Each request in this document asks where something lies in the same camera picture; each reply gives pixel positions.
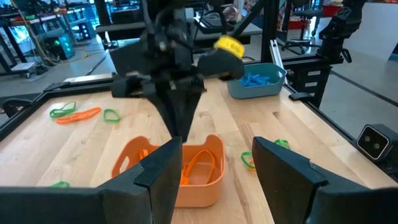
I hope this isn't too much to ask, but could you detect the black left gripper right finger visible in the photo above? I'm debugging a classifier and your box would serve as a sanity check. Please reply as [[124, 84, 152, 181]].
[[252, 136, 398, 224]]

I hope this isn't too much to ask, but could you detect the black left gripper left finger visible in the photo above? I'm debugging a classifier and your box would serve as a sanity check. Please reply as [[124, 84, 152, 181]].
[[0, 137, 183, 224]]

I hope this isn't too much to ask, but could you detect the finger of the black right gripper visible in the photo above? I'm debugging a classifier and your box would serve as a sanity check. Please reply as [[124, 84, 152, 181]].
[[149, 88, 183, 142], [174, 88, 203, 142]]

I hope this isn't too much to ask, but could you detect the blue rubber band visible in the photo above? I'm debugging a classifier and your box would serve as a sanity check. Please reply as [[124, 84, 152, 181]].
[[248, 73, 272, 86], [238, 72, 262, 87]]

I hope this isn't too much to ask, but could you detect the green rubber band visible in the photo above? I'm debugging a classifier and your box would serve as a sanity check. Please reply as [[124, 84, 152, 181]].
[[50, 180, 71, 189], [103, 108, 121, 123], [273, 138, 291, 150], [240, 151, 255, 170], [49, 100, 77, 119]]

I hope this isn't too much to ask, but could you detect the grey work table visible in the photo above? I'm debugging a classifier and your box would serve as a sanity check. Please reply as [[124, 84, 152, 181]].
[[186, 21, 264, 44]]

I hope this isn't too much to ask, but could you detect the blue plastic basket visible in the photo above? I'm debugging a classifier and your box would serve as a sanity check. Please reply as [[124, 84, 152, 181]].
[[226, 62, 288, 100]]

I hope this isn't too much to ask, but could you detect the black drawer unit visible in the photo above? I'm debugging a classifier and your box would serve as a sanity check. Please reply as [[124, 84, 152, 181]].
[[292, 62, 331, 108]]

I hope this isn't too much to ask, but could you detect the orange plastic basket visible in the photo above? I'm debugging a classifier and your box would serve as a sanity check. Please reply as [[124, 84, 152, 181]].
[[111, 134, 227, 208]]

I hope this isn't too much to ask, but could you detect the black stool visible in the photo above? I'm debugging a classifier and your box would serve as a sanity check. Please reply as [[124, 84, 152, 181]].
[[281, 9, 323, 56]]

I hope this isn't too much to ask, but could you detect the red bin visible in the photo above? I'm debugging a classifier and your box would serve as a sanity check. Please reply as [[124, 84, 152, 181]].
[[322, 2, 343, 18]]

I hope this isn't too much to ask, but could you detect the computer with teal lights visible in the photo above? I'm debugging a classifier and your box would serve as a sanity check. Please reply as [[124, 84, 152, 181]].
[[43, 30, 76, 60]]

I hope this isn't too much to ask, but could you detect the yellow cable label tag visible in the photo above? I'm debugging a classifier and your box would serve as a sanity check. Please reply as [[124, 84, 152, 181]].
[[213, 34, 246, 59]]

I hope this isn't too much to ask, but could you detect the silver aluminium rail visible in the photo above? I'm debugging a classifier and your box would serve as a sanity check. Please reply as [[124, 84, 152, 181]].
[[269, 39, 285, 76]]

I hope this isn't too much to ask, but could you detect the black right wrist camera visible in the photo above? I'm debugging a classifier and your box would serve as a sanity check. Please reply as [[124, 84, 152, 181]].
[[141, 29, 195, 78]]

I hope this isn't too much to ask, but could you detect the black two-lens camera box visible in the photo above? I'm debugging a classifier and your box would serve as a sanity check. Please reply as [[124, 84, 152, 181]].
[[355, 123, 398, 163]]

